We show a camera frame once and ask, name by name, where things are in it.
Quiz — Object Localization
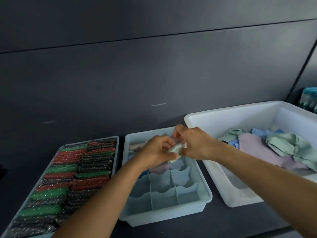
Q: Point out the crumpled green cleaning cloth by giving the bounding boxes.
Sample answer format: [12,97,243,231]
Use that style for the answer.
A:
[266,132,317,172]

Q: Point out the pale green scalloped cloth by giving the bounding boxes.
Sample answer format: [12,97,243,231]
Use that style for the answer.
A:
[217,128,248,144]

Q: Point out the blue cleaning cloth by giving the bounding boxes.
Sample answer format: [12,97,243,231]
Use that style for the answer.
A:
[251,128,285,139]

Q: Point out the rows of glittery scrub sponges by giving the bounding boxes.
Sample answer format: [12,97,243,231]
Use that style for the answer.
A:
[10,139,117,238]

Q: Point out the teal striped fabric item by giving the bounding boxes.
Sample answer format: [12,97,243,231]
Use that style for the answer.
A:
[298,87,317,113]

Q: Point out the folded pink cloth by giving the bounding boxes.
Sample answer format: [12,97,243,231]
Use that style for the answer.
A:
[149,163,172,174]

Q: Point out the small green cloth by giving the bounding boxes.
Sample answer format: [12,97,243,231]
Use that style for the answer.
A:
[165,143,186,164]

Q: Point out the person's left hand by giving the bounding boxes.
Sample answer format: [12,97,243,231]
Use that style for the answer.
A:
[139,135,183,172]

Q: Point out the person's right forearm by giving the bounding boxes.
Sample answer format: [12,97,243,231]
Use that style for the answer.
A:
[216,143,317,211]

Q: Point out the pink cleaning cloth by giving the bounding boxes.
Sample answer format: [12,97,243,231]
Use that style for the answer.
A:
[236,133,308,170]

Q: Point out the light blue shallow tray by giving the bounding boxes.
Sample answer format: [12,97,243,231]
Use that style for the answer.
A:
[7,136,120,238]

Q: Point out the person's right hand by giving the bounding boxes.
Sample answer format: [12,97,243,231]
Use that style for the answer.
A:
[172,124,224,162]

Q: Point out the large white plastic bin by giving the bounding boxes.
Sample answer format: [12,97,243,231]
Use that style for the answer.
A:
[184,101,317,208]

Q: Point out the person's left forearm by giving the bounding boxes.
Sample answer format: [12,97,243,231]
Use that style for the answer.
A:
[53,156,149,238]

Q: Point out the blue scalloped cloth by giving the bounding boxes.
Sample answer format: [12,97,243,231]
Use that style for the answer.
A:
[227,139,241,150]

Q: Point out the light blue divided organizer tray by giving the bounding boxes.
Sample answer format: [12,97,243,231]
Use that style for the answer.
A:
[119,126,213,227]

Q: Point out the folded beige cloth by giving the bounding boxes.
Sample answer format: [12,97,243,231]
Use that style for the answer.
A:
[128,142,149,152]

